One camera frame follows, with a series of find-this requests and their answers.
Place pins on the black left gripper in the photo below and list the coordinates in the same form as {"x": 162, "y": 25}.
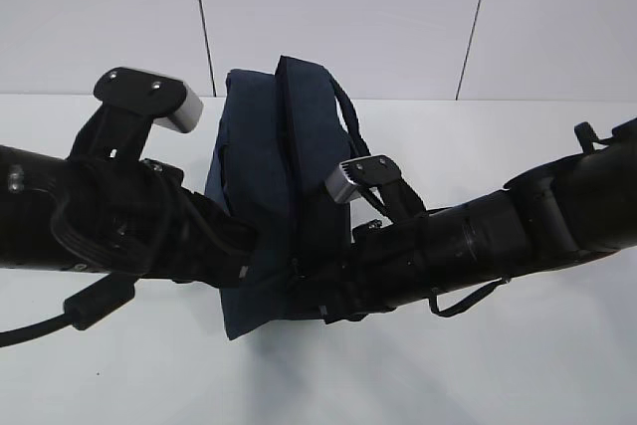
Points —
{"x": 152, "y": 232}

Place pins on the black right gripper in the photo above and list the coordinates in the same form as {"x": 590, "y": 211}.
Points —
{"x": 383, "y": 269}

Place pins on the navy blue lunch bag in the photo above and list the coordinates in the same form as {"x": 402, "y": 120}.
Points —
{"x": 279, "y": 137}

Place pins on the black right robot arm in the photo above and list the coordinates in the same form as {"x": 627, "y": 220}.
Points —
{"x": 562, "y": 214}

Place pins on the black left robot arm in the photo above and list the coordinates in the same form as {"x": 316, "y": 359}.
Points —
{"x": 107, "y": 209}

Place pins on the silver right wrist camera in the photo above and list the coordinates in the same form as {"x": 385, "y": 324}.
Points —
{"x": 351, "y": 177}

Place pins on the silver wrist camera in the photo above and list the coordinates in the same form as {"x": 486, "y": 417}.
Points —
{"x": 351, "y": 177}
{"x": 168, "y": 101}

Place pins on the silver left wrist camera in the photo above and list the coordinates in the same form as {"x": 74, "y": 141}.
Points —
{"x": 168, "y": 101}

